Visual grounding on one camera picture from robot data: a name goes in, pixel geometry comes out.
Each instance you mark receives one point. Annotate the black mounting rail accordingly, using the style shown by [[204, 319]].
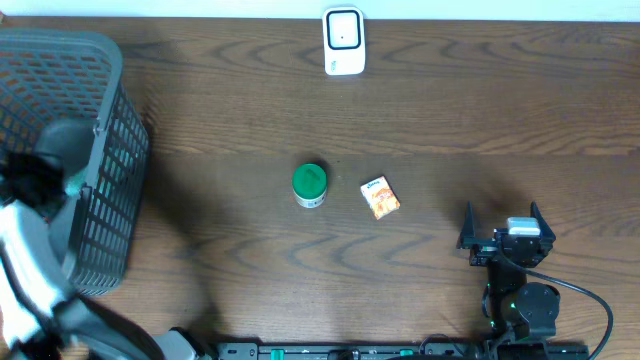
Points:
[[432, 350]]

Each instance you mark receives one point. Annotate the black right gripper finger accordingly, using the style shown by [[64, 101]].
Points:
[[548, 237], [467, 235]]

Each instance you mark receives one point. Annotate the orange snack box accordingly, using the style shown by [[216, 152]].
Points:
[[380, 197]]

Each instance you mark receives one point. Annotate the green lid jar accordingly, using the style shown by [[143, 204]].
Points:
[[310, 185]]

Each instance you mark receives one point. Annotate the grey plastic basket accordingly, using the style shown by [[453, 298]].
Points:
[[62, 99]]

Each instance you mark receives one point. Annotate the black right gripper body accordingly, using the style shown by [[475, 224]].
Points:
[[483, 251]]

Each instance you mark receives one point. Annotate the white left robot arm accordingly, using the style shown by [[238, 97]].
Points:
[[43, 313]]

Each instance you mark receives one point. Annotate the white barcode scanner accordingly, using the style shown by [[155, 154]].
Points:
[[344, 41]]

